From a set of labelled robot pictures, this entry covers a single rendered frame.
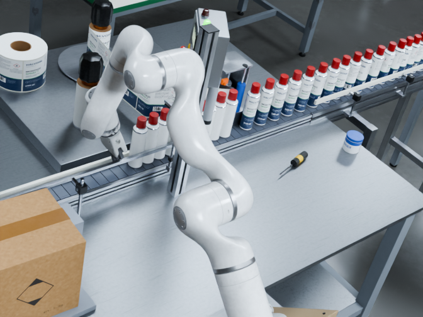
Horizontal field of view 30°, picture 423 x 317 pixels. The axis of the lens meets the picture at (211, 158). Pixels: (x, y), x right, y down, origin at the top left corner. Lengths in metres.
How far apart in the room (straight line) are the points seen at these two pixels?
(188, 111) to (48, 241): 0.51
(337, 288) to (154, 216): 1.12
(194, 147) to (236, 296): 0.41
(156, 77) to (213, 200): 0.36
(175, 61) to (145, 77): 0.10
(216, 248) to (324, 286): 1.47
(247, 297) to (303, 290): 1.35
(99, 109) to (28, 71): 0.70
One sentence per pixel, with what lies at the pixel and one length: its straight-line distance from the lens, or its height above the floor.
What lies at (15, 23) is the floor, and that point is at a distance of 5.32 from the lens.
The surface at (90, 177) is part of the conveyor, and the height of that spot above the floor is 0.88.
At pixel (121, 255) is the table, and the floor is 0.83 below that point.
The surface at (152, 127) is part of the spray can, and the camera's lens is 2.73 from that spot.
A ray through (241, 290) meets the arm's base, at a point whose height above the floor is 1.12.
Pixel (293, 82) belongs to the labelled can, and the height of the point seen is 1.04.
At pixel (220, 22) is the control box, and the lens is 2.53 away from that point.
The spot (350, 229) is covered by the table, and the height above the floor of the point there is 0.83.
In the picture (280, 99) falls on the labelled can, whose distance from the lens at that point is 3.14.
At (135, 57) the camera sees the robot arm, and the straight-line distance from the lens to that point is 2.12.
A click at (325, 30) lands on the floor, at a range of 5.95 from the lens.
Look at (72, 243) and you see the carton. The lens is 2.17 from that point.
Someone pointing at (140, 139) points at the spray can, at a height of 1.01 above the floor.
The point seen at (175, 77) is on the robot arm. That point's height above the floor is 1.52.
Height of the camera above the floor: 2.65
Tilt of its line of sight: 37 degrees down
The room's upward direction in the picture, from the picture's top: 13 degrees clockwise
